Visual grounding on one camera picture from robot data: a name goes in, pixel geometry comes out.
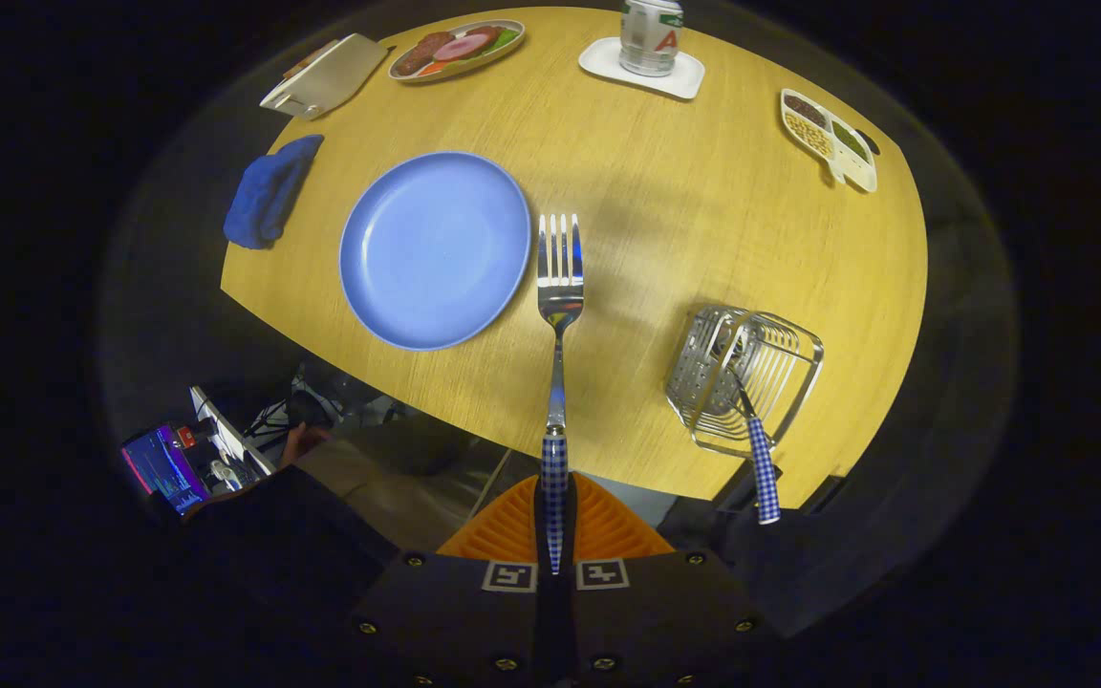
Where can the pink ham slice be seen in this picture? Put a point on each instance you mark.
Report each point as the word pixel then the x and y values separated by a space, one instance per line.
pixel 461 47

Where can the brown sausage slice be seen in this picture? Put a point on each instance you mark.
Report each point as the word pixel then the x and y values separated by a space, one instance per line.
pixel 424 48

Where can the metal table leg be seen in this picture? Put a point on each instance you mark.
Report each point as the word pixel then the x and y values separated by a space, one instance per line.
pixel 495 478

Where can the lit display screen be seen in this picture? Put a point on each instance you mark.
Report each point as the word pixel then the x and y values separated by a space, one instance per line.
pixel 163 468

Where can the green lettuce leaf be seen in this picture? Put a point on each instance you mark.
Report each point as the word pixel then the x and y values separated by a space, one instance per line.
pixel 505 38

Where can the blue round plate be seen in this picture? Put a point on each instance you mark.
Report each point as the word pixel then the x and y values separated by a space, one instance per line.
pixel 436 248

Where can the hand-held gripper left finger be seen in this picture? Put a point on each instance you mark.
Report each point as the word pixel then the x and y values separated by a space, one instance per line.
pixel 445 621

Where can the silver drink can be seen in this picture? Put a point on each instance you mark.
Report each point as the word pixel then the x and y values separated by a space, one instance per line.
pixel 651 38

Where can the white toaster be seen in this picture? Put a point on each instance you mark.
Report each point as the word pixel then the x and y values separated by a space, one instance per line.
pixel 331 78

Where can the plate with food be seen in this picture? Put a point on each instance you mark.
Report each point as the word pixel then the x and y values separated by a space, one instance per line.
pixel 412 72

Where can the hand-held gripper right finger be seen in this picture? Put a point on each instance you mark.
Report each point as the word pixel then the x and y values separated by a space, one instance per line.
pixel 665 621

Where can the blue folded cloth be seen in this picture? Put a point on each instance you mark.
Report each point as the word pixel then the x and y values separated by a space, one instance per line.
pixel 269 191

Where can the white divided snack dish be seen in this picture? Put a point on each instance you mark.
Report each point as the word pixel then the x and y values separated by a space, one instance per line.
pixel 813 134

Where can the white square coaster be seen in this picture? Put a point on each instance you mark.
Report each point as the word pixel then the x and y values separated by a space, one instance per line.
pixel 598 59

